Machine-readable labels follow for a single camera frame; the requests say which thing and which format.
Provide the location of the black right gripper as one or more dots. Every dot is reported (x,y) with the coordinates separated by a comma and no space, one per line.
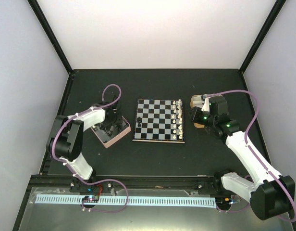
(194,115)

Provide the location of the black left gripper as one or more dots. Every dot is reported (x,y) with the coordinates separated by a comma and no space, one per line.
(118,121)

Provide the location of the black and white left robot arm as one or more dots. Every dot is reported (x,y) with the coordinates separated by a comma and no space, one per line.
(65,142)

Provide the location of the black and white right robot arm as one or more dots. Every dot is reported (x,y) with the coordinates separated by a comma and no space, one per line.
(268,193)

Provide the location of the black chess piece on board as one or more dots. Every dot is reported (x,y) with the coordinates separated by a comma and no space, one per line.
(139,122)

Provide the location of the left circuit board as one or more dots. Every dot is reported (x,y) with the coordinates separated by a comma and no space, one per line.
(90,199)

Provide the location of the circuit board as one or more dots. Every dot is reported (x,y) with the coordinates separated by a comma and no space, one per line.
(225,201)
(90,199)

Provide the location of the right circuit board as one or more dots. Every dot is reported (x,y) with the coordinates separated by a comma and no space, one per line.
(225,201)

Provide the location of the pink metal tin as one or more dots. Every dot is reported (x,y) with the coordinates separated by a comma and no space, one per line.
(115,132)

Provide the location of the gold metal tin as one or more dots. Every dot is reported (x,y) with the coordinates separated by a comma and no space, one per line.
(196,100)

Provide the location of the black and white chessboard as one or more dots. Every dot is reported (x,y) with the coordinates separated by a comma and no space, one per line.
(157,121)

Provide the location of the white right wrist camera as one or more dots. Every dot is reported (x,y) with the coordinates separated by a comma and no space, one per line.
(206,104)

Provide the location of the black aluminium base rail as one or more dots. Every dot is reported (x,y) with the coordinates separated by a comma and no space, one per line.
(204,185)

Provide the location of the light blue slotted cable duct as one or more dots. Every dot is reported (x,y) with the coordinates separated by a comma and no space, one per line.
(205,202)

